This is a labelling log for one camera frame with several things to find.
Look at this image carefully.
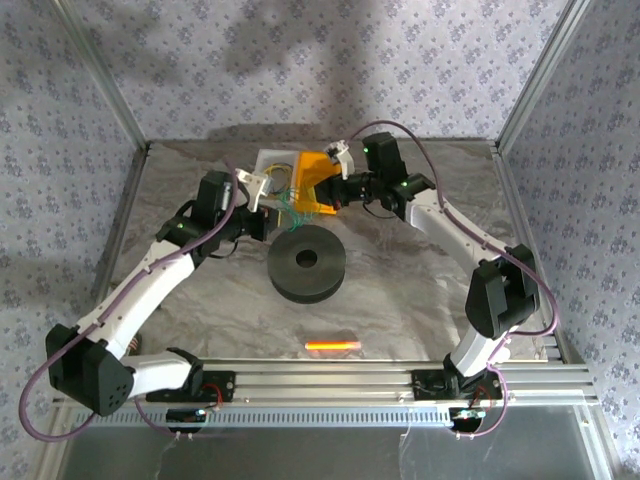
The yellow plastic bin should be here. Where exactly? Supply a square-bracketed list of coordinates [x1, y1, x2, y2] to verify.
[292, 151, 346, 217]

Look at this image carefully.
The white plastic bin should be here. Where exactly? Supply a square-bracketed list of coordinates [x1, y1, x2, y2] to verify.
[253, 147, 301, 209]

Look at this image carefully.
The orange glowing strip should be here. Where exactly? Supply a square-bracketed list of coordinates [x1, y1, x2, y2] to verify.
[304, 339, 361, 354]

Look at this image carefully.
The grey metal panel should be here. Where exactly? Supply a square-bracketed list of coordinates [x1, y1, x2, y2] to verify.
[64, 424, 609, 480]

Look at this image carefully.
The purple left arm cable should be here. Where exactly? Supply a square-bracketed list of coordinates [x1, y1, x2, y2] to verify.
[19, 154, 241, 444]

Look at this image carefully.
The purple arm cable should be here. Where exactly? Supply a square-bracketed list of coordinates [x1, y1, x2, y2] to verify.
[19, 154, 241, 444]
[347, 119, 560, 441]

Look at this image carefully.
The yellow cable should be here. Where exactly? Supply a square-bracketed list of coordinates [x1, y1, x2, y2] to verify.
[263, 162, 295, 190]

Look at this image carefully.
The aluminium side frame rail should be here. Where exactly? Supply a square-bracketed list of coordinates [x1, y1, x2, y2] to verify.
[492, 143, 619, 480]
[37, 143, 152, 480]

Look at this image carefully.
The aluminium upright frame post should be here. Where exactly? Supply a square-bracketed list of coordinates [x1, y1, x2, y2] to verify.
[497, 0, 592, 151]
[54, 0, 152, 151]

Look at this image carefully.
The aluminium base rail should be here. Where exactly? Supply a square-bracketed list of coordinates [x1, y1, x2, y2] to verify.
[52, 362, 599, 406]

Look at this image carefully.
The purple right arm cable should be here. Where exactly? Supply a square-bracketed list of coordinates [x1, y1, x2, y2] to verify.
[347, 119, 560, 441]

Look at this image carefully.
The grey slotted cable duct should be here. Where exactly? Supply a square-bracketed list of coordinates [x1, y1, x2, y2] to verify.
[107, 405, 456, 426]

